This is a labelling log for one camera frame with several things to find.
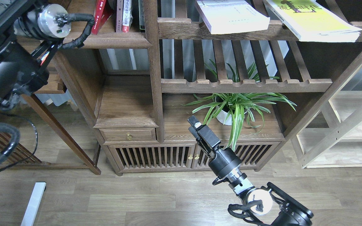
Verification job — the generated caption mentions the light wooden shelf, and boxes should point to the light wooden shelf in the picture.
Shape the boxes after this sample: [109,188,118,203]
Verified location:
[291,62,362,168]

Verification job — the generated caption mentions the white plant pot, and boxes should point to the white plant pot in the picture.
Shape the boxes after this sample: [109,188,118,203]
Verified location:
[215,96,248,127]

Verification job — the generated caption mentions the red white upright book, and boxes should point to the red white upright book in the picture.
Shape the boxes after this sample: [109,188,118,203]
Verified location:
[122,0,133,33]

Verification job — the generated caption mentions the brass drawer knob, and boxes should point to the brass drawer knob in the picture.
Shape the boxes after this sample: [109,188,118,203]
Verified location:
[126,133,133,140]

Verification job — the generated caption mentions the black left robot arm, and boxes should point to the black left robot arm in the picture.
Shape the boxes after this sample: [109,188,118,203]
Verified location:
[0,0,95,111]

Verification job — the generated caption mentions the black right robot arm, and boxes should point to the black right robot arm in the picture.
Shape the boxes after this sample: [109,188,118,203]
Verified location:
[187,116,314,226]

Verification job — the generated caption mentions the yellow green book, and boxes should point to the yellow green book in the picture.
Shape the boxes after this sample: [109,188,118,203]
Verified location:
[263,0,362,42]

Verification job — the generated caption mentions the dark upright book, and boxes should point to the dark upright book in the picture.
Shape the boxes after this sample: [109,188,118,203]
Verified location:
[138,0,145,33]

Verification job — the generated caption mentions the white table leg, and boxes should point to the white table leg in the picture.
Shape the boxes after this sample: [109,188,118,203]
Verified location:
[21,181,47,226]

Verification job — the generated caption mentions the dark wooden bookshelf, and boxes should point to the dark wooden bookshelf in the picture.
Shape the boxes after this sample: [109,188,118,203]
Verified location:
[52,0,362,176]

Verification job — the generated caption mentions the dark wooden side shelf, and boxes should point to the dark wooden side shelf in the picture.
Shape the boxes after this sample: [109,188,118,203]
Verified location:
[0,37,101,175]

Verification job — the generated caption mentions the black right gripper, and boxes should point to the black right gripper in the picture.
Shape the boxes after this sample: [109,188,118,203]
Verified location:
[187,115,243,182]

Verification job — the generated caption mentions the spider plant leaves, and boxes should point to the spider plant leaves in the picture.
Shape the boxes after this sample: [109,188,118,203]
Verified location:
[181,59,297,151]

